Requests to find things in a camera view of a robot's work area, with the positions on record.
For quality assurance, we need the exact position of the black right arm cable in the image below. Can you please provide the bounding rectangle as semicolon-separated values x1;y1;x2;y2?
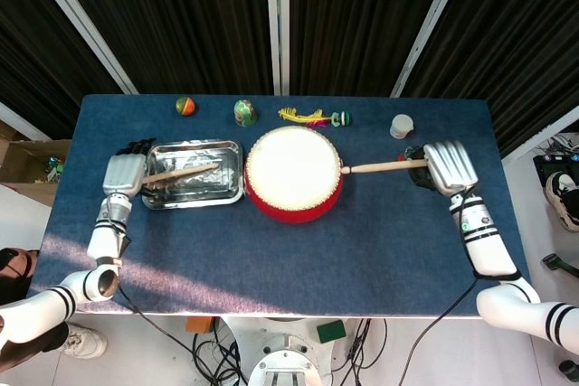
401;193;481;386

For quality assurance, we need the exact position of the black and white sneaker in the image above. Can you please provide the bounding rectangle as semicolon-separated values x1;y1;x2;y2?
545;171;579;232

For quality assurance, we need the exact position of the red drum with white skin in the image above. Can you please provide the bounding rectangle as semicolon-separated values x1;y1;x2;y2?
243;126;346;225

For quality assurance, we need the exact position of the white frame post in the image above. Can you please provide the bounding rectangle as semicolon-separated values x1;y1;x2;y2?
264;0;291;97
20;0;138;96
0;102;52;142
390;0;474;99
500;105;579;163

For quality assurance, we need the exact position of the blue table cloth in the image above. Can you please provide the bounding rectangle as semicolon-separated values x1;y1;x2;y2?
26;95;539;320

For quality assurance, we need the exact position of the black floor cable bundle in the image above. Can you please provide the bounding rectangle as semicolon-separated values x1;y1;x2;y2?
337;317;390;386
192;320;250;386

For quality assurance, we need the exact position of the green block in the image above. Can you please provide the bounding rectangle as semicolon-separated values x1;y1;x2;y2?
316;319;347;344

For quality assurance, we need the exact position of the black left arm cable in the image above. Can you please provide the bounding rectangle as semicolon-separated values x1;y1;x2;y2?
116;284;200;360

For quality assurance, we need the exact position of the orange box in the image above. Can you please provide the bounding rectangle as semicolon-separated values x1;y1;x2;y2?
185;316;215;334

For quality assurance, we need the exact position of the black handheld device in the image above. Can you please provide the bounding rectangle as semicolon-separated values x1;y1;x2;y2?
541;253;579;279

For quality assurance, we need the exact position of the wooden drumstick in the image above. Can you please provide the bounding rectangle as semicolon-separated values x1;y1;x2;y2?
142;164;219;189
341;159;429;176

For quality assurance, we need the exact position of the person in dark clothes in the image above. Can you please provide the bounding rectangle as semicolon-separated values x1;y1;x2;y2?
0;246;70;372

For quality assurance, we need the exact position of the yellow pink feather shuttlecock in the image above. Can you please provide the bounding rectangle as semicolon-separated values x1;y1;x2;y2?
277;107;353;130

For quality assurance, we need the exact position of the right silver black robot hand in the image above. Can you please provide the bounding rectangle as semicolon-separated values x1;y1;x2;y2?
403;140;479;197

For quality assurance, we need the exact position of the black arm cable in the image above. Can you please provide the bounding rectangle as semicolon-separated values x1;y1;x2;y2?
116;284;200;360
401;193;481;386

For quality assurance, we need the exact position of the white shoe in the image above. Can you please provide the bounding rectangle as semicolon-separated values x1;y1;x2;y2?
58;322;109;359

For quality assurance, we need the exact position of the cardboard box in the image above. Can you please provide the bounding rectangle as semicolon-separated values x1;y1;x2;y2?
0;121;73;186

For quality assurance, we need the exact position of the black electronics box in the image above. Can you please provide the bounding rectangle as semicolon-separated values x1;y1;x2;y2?
532;154;579;193

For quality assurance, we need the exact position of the white plastic jar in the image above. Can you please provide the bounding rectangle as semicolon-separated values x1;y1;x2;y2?
389;114;415;140

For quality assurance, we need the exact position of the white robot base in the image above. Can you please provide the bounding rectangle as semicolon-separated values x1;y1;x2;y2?
221;315;350;386

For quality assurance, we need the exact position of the shiny metal tray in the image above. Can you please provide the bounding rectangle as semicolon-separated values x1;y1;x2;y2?
141;139;246;212

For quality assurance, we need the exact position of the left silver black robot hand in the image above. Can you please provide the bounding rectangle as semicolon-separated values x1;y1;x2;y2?
102;137;157;198

